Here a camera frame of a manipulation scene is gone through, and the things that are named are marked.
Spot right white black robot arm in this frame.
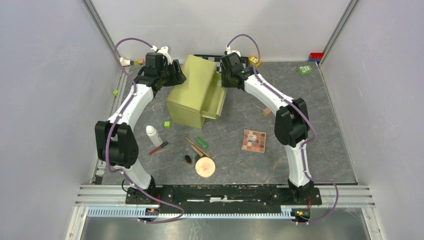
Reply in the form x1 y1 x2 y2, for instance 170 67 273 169
220 51 314 204

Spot eyeshadow palette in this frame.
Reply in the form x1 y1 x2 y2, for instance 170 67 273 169
241 129 267 153

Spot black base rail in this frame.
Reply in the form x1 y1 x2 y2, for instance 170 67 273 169
125 184 322 222

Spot white bottle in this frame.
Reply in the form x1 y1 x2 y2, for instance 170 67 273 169
145 125 163 147

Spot green number block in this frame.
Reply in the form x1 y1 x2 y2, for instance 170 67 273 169
297 65 313 76

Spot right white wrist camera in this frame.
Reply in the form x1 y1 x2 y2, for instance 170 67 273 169
224 48 241 57

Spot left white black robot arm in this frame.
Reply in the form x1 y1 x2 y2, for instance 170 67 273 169
94 51 186 204

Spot round wooden disc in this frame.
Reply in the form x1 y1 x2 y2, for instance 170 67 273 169
195 157 216 178

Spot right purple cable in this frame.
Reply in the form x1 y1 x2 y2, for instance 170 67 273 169
226 33 339 226

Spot wooden stick brush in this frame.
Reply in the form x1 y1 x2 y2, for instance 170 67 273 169
185 137 210 158

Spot small green cube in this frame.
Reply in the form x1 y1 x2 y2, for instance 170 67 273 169
164 121 171 129

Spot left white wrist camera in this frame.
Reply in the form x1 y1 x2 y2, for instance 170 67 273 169
151 45 173 65

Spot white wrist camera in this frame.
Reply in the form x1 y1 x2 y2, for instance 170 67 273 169
224 48 241 57
151 45 173 65

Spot green makeup organizer box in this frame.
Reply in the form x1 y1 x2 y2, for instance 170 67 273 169
166 55 227 129

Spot red blue blocks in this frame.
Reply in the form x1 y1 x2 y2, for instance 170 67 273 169
308 52 323 62

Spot yellow toy block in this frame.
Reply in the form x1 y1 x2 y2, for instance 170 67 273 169
248 55 263 68

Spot red black pencil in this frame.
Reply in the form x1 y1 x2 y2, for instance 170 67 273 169
149 141 169 155

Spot white toy piece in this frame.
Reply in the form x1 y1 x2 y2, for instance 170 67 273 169
119 57 132 67

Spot black white checkerboard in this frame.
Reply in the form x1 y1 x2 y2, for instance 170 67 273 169
194 54 250 73

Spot green tube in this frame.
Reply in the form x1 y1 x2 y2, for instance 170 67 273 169
195 137 209 149

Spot brown wooden cube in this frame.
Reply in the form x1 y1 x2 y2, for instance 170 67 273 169
262 107 273 117

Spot small black compact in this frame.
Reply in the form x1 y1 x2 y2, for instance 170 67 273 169
184 155 193 165

